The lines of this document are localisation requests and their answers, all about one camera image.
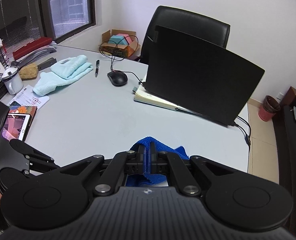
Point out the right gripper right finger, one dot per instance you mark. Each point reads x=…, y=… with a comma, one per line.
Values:
x=176, y=172

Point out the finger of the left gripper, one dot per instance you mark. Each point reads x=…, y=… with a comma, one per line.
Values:
x=11, y=176
x=31, y=153

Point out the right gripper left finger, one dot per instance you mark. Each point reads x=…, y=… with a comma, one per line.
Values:
x=114, y=172

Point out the blue towel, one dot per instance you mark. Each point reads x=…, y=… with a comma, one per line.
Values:
x=148, y=178

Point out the light cyan towel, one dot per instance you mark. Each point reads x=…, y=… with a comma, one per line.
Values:
x=62, y=73

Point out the white printed paper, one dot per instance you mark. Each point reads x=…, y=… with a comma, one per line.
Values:
x=26, y=97

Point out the open notebook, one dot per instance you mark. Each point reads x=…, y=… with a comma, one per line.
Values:
x=143, y=96

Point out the white mug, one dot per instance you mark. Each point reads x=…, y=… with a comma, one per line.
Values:
x=12, y=80

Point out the black computer mouse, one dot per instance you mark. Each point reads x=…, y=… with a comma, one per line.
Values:
x=117, y=78

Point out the brown sponge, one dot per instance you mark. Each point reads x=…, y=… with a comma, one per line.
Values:
x=29, y=72

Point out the black laptop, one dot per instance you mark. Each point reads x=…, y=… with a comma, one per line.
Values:
x=200, y=76

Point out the black pen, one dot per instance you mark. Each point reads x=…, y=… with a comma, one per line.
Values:
x=97, y=65

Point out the red folder stack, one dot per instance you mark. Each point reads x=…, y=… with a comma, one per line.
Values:
x=33, y=51

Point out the cardboard box with items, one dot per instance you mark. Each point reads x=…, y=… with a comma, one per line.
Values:
x=120, y=43

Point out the red waste basket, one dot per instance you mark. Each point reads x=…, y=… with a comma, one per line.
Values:
x=268, y=109

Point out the black leather sofa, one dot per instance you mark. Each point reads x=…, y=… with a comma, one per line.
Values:
x=284, y=123

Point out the black office chair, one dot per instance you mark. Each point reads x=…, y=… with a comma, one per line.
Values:
x=192, y=23

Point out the dark framed window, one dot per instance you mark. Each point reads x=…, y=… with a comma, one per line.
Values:
x=62, y=19

